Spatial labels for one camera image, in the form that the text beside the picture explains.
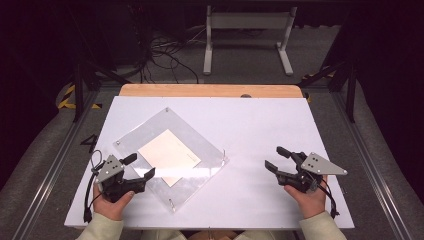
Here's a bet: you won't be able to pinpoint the white metal stand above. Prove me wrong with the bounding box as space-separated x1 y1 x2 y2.
203 4 298 77

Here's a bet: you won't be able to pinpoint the white table board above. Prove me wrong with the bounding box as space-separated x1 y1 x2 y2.
64 95 355 231

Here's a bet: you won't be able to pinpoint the black metal stand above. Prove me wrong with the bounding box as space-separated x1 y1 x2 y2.
298 59 358 123
71 59 132 123

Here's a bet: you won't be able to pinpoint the clear acrylic photo frame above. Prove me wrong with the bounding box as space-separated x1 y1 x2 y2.
112 106 230 214

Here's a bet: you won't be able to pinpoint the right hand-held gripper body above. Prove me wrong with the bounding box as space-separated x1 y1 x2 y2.
276 151 349 195

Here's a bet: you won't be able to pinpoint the picture card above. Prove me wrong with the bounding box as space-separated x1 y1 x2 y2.
137 129 203 188

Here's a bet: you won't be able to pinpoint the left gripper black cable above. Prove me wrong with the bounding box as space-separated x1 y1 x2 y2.
83 149 105 224

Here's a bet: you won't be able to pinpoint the wooden table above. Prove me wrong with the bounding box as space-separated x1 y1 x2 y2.
118 83 304 99

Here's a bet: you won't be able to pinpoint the black floor cables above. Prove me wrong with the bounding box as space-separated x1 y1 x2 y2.
126 6 201 84

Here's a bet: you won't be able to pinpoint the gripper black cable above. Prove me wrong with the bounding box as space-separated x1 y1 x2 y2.
83 149 105 224
313 178 341 220

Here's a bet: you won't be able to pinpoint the person's left hand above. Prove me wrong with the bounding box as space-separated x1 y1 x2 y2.
92 183 136 222

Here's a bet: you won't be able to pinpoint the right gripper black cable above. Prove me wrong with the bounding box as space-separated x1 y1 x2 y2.
313 178 341 220

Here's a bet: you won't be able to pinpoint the person's right hand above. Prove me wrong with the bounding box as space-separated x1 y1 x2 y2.
283 179 329 220

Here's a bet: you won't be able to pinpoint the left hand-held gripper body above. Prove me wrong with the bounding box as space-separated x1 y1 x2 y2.
94 154 148 203

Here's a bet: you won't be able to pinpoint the aluminium rail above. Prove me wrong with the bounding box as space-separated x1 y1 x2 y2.
13 89 101 240
329 89 414 240

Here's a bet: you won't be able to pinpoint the black yellow hazard tape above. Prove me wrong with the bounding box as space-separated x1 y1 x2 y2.
57 83 103 110
301 68 336 82

